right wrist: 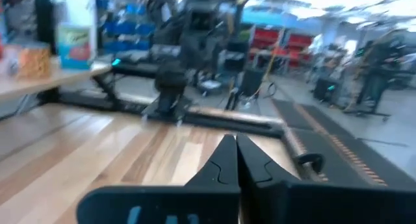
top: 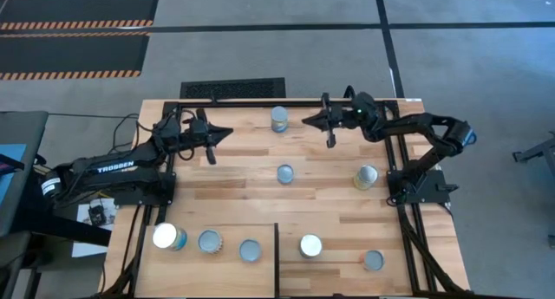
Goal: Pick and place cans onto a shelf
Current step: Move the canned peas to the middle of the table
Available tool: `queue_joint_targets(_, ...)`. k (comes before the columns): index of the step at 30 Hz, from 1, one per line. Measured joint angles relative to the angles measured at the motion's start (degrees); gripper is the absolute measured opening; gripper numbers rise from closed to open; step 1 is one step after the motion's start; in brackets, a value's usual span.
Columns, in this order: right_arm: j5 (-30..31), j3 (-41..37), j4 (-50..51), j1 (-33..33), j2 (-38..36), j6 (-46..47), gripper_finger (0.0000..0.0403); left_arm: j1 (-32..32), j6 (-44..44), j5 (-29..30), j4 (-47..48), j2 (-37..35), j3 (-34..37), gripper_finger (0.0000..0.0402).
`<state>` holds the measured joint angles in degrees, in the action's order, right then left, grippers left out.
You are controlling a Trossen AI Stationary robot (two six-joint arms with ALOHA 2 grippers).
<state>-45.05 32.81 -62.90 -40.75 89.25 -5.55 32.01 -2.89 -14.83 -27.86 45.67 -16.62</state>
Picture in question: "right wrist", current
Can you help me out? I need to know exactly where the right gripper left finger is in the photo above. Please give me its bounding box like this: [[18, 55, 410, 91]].
[[76, 135, 241, 224]]

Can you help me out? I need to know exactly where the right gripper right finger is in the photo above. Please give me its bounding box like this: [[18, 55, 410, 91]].
[[237, 134, 416, 224]]

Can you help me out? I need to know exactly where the blue tomato label can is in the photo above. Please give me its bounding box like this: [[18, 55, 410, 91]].
[[57, 24, 94, 71]]

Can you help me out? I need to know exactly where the orange label can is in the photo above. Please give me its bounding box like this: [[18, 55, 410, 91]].
[[16, 44, 52, 79]]

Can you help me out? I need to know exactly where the blue bin shelf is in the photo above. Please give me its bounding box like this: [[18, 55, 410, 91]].
[[97, 0, 157, 55]]

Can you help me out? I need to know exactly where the black clamp knob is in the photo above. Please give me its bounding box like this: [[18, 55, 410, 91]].
[[294, 152, 326, 175]]

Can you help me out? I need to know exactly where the black orange-striped floor mat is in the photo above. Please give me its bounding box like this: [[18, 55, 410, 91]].
[[300, 102, 416, 191], [272, 99, 370, 188]]

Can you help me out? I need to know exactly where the red bin rack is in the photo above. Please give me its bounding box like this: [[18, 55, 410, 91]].
[[248, 25, 315, 69]]

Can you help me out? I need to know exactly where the black box blue light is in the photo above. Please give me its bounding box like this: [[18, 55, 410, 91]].
[[313, 77, 339, 103]]

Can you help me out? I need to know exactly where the person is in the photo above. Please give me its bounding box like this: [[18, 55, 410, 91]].
[[356, 38, 404, 111]]

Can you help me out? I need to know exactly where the black aluminium table frame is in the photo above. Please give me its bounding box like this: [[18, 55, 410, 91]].
[[38, 63, 287, 139]]

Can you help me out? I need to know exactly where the wooden shelf black frame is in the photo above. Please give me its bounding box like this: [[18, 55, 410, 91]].
[[0, 60, 113, 103]]

